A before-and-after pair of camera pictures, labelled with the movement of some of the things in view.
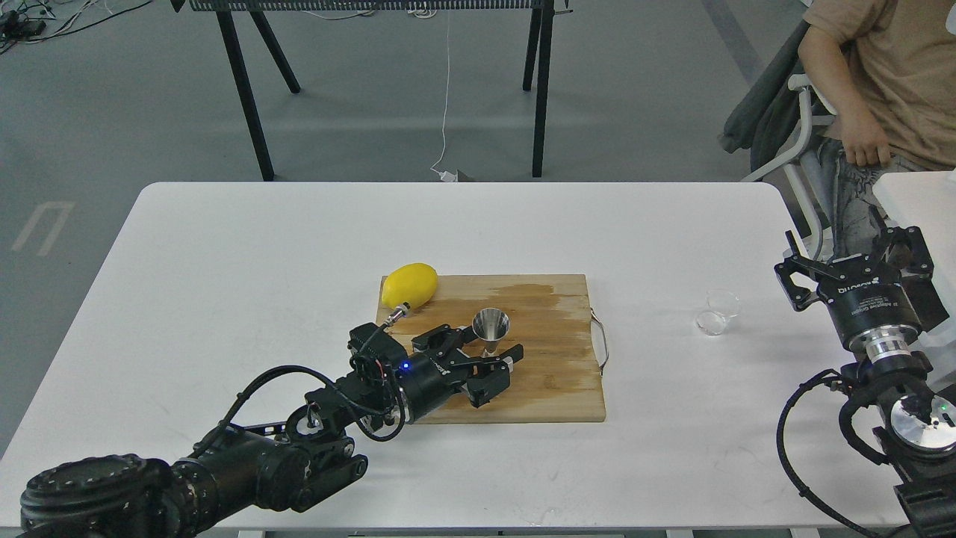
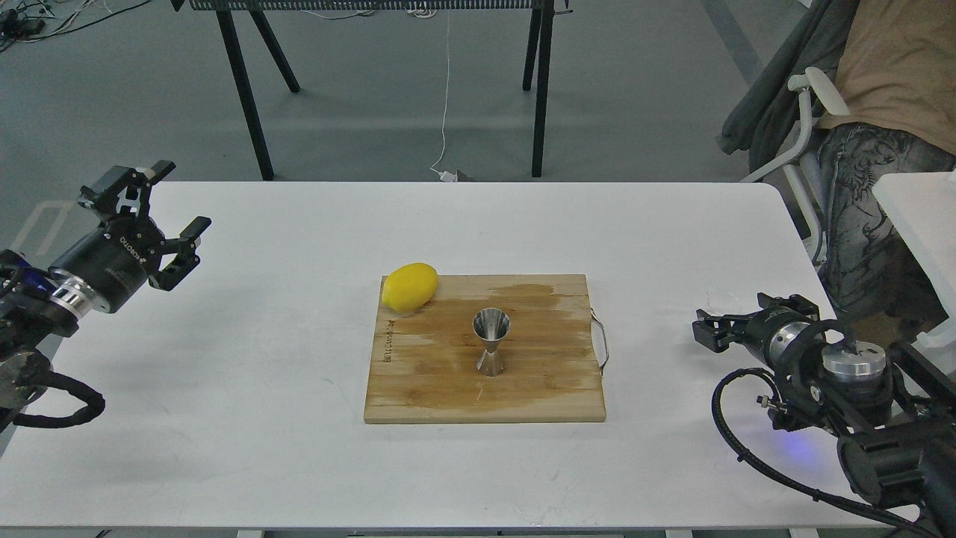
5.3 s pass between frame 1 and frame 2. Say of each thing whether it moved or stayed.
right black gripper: moved
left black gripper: moved
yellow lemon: stayed
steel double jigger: stayed
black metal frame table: stayed
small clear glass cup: stayed
